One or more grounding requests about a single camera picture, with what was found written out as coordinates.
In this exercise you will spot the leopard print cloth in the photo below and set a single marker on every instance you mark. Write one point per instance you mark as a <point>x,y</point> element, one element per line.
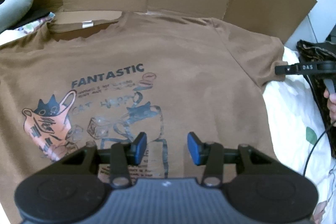
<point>309,52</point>

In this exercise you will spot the cream bear printed blanket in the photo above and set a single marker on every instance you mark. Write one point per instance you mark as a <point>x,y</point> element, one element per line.
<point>288,113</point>

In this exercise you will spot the person's right hand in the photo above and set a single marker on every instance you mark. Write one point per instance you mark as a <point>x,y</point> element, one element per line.
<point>332,106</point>

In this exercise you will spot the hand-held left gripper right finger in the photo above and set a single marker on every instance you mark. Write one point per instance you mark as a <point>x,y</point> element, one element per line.
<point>193,148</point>

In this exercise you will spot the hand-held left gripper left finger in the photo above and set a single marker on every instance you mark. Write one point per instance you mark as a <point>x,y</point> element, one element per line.
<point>140,148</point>

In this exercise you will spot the floral patterned cloth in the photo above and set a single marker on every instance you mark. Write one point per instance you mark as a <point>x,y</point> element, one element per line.
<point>31,28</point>

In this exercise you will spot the brown printed t-shirt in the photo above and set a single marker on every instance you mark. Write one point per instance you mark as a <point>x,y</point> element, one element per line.
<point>183,69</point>

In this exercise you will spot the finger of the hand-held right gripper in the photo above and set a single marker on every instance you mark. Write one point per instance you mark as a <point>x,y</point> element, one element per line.
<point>286,69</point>

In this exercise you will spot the grey neck pillow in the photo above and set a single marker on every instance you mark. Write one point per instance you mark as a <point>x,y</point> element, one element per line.
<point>15,3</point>

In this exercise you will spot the black flat cushion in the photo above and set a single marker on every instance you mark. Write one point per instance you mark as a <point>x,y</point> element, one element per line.
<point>34,16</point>

